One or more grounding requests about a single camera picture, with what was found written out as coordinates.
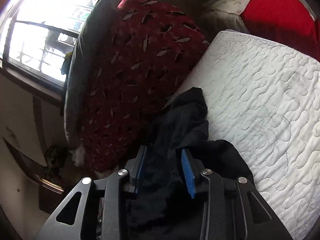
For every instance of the red patterned rolled duvet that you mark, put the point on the red patterned rolled duvet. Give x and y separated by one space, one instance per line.
140 75

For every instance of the black pants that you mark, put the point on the black pants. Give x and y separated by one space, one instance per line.
175 130

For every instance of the yellow cardboard box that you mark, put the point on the yellow cardboard box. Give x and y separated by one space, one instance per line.
50 192

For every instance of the dark floral cloth bundle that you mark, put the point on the dark floral cloth bundle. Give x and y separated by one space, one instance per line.
55 160

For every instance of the red cushion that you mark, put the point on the red cushion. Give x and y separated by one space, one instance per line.
280 12

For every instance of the white plastic bag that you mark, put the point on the white plastic bag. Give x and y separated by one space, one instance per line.
78 156

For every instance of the window with metal bars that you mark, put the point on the window with metal bars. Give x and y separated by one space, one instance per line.
42 17

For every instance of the small yellow blue object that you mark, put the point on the small yellow blue object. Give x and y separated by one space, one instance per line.
66 63

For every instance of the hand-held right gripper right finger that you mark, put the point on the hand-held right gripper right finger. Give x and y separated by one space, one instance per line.
187 172

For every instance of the white quilted mattress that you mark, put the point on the white quilted mattress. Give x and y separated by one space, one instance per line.
262 105

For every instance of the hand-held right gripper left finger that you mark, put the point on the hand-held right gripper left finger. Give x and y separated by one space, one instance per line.
140 170

